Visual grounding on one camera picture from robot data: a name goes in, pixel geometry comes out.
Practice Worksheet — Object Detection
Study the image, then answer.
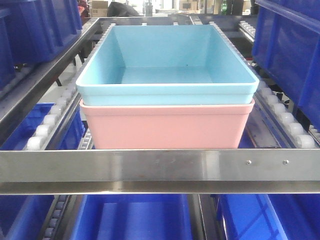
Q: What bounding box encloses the blue crate lower left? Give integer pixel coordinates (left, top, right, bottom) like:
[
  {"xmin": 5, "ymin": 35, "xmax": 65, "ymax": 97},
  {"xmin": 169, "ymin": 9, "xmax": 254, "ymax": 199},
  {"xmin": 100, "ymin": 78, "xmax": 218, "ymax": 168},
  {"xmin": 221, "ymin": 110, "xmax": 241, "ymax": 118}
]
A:
[{"xmin": 0, "ymin": 102, "xmax": 86, "ymax": 240}]

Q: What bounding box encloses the blue crate lower centre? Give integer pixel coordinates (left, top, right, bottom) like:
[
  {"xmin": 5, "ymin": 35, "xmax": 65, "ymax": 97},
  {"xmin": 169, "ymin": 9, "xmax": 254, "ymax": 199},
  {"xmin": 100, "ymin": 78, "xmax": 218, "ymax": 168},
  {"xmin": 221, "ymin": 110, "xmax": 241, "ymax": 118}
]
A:
[{"xmin": 70, "ymin": 194, "xmax": 193, "ymax": 240}]

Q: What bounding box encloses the white roller track right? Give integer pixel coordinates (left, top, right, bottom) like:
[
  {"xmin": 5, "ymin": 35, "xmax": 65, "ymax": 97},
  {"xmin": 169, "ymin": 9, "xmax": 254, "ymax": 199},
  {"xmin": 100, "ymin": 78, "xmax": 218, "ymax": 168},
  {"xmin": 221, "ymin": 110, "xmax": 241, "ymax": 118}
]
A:
[{"xmin": 208, "ymin": 21, "xmax": 320, "ymax": 149}]

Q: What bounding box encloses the light blue plastic box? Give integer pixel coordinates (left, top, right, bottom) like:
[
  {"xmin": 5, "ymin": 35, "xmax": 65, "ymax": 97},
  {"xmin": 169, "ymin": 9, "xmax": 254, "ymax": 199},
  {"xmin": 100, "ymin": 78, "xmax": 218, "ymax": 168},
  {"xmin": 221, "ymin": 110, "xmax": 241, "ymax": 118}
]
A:
[{"xmin": 76, "ymin": 24, "xmax": 259, "ymax": 106}]

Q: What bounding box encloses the pink plastic box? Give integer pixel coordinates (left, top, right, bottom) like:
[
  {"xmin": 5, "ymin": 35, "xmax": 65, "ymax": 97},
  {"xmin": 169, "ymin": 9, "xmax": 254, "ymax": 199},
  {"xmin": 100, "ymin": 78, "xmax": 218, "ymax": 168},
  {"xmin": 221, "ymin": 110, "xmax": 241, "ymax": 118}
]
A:
[{"xmin": 80, "ymin": 100, "xmax": 255, "ymax": 150}]

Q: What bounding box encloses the blue crate far right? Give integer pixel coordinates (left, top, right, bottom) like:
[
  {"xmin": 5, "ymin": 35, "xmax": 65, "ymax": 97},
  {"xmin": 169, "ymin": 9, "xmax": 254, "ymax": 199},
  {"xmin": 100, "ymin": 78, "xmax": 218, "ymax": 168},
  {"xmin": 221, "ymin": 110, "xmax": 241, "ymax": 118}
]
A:
[{"xmin": 252, "ymin": 0, "xmax": 320, "ymax": 129}]

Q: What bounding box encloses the blue crate lower right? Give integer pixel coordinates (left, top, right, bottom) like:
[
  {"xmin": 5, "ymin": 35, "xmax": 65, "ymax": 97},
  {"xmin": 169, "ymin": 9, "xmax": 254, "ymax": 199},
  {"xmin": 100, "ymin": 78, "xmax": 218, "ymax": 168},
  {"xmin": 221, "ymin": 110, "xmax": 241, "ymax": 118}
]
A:
[{"xmin": 215, "ymin": 194, "xmax": 320, "ymax": 240}]

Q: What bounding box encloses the blue crate far left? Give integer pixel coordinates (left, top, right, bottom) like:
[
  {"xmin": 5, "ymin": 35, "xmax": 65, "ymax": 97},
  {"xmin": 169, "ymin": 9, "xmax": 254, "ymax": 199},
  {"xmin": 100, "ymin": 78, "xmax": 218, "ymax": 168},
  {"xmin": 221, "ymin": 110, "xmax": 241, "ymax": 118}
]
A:
[{"xmin": 0, "ymin": 0, "xmax": 82, "ymax": 91}]

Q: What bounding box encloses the white roller track left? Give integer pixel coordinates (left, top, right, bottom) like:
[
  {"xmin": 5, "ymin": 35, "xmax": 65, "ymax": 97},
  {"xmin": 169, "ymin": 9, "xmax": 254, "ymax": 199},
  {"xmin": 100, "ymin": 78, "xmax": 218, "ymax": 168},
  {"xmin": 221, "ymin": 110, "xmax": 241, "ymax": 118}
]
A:
[{"xmin": 23, "ymin": 23, "xmax": 117, "ymax": 151}]

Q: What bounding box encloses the white roller track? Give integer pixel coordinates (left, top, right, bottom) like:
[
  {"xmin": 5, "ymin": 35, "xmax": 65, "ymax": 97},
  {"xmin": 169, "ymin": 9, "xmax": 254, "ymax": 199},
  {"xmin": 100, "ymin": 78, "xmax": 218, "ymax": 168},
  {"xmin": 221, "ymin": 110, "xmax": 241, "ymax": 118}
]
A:
[
  {"xmin": 23, "ymin": 23, "xmax": 117, "ymax": 151},
  {"xmin": 208, "ymin": 21, "xmax": 320, "ymax": 149}
]

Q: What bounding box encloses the blue crate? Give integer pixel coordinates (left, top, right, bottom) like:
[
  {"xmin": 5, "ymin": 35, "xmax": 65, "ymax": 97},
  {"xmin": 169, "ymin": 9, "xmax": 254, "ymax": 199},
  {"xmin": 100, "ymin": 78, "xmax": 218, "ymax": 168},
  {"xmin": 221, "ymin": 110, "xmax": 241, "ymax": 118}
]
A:
[
  {"xmin": 252, "ymin": 0, "xmax": 320, "ymax": 129},
  {"xmin": 0, "ymin": 102, "xmax": 86, "ymax": 240},
  {"xmin": 0, "ymin": 0, "xmax": 82, "ymax": 91},
  {"xmin": 215, "ymin": 194, "xmax": 320, "ymax": 240},
  {"xmin": 70, "ymin": 194, "xmax": 193, "ymax": 240}
]

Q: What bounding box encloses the stainless steel shelf rack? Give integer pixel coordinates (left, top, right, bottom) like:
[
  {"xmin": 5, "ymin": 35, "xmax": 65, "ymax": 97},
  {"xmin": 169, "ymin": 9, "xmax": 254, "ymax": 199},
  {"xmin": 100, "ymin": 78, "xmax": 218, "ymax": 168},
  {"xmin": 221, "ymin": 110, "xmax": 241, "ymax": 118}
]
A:
[{"xmin": 0, "ymin": 13, "xmax": 320, "ymax": 240}]

